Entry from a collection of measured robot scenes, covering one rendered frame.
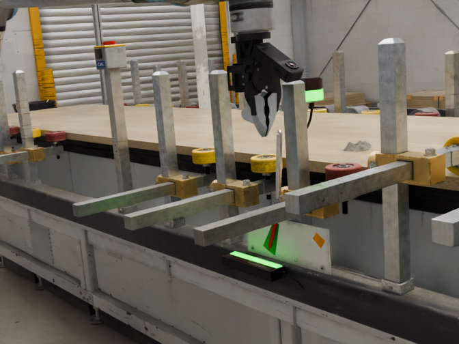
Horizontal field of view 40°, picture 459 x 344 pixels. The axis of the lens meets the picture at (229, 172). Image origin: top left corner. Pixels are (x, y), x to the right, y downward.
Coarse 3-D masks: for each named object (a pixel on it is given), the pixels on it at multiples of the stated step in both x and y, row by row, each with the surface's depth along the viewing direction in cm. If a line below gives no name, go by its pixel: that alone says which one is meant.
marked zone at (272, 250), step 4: (268, 232) 143; (276, 232) 141; (268, 236) 143; (276, 236) 141; (268, 240) 143; (276, 240) 141; (264, 244) 145; (276, 244) 142; (272, 248) 143; (272, 252) 143
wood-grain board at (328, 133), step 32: (64, 128) 269; (96, 128) 259; (128, 128) 250; (192, 128) 234; (320, 128) 206; (352, 128) 200; (416, 128) 190; (448, 128) 185; (320, 160) 150; (352, 160) 147
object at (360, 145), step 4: (348, 144) 161; (352, 144) 161; (356, 144) 161; (360, 144) 161; (364, 144) 161; (368, 144) 162; (344, 148) 161; (348, 148) 160; (352, 148) 161; (356, 148) 158; (360, 148) 158; (364, 148) 158; (368, 148) 161
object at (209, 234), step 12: (276, 204) 128; (240, 216) 121; (252, 216) 121; (264, 216) 123; (276, 216) 125; (288, 216) 127; (204, 228) 115; (216, 228) 115; (228, 228) 117; (240, 228) 119; (252, 228) 121; (204, 240) 114; (216, 240) 115
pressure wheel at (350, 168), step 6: (342, 162) 142; (348, 162) 142; (330, 168) 137; (336, 168) 137; (342, 168) 136; (348, 168) 136; (354, 168) 136; (360, 168) 137; (330, 174) 137; (336, 174) 136; (342, 174) 135; (348, 174) 135; (342, 204) 140; (342, 210) 141
